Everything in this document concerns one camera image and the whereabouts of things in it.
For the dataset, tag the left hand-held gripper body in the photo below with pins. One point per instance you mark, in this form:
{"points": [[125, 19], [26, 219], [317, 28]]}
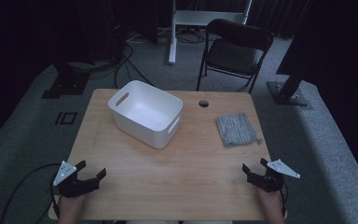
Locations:
{"points": [[74, 186]]}

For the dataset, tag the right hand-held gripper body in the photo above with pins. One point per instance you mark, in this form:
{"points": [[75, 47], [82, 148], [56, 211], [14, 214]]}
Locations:
{"points": [[268, 183]]}

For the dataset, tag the grey knitted cloth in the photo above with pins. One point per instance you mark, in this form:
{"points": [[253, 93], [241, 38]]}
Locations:
{"points": [[236, 129]]}

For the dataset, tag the white plastic storage bin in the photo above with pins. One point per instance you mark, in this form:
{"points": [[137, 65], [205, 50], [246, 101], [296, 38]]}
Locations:
{"points": [[149, 115]]}

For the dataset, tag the person's left hand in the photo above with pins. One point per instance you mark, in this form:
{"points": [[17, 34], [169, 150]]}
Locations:
{"points": [[70, 208]]}

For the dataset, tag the person's right hand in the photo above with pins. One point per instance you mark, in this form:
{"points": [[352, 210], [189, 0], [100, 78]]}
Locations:
{"points": [[272, 207]]}

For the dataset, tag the black leaning stand with base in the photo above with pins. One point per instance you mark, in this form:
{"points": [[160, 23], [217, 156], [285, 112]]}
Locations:
{"points": [[287, 93]]}

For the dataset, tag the black stand with square base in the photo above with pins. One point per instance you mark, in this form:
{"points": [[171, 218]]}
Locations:
{"points": [[68, 82]]}

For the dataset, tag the black folding chair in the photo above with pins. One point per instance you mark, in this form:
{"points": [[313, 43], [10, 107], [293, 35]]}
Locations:
{"points": [[233, 56]]}

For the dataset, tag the dark curtain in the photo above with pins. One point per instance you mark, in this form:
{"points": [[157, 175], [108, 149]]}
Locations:
{"points": [[276, 15]]}

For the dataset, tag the white metal desk frame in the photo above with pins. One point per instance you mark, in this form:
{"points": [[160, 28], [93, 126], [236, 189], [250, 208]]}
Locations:
{"points": [[172, 46]]}

